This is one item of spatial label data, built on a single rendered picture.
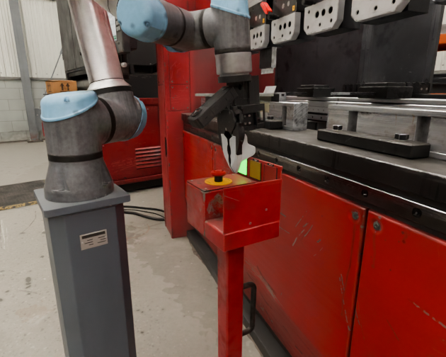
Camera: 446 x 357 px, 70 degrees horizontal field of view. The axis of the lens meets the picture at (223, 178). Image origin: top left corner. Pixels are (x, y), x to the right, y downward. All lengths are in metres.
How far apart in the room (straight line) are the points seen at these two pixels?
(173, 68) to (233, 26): 1.45
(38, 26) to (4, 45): 0.75
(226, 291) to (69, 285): 0.38
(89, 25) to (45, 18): 7.19
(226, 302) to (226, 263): 0.12
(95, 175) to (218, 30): 0.40
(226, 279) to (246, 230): 0.18
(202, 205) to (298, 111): 0.54
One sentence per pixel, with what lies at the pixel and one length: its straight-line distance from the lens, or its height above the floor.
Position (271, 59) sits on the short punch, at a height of 1.13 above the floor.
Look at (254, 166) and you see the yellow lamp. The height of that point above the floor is 0.82.
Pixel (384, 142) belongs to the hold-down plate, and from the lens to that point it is 0.78.
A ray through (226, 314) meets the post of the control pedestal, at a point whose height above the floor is 0.43.
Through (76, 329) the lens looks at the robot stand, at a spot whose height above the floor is 0.47.
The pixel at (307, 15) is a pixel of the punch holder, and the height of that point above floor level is 1.23.
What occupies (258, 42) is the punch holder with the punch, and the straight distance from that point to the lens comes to 1.36.
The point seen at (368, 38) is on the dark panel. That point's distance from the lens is 1.68.
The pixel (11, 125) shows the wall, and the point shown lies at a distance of 7.89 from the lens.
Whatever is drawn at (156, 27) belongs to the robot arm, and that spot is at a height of 1.11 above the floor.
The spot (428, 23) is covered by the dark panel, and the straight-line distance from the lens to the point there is 1.50.
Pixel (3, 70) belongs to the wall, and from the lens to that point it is 7.86.
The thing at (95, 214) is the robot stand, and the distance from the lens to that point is 0.77.
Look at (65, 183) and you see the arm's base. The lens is 0.76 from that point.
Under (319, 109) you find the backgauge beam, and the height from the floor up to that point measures 0.93.
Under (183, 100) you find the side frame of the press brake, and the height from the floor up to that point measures 0.95.
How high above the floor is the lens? 1.01
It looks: 15 degrees down
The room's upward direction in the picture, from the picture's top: straight up
